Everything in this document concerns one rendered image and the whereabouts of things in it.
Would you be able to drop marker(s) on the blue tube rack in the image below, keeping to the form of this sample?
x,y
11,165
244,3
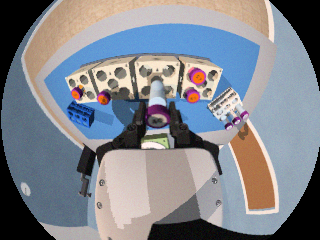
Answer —
x,y
84,113

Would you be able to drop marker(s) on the blue bench mat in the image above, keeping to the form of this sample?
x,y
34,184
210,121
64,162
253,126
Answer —
x,y
236,55

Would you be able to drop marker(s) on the white tube rack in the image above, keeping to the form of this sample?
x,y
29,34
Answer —
x,y
225,100

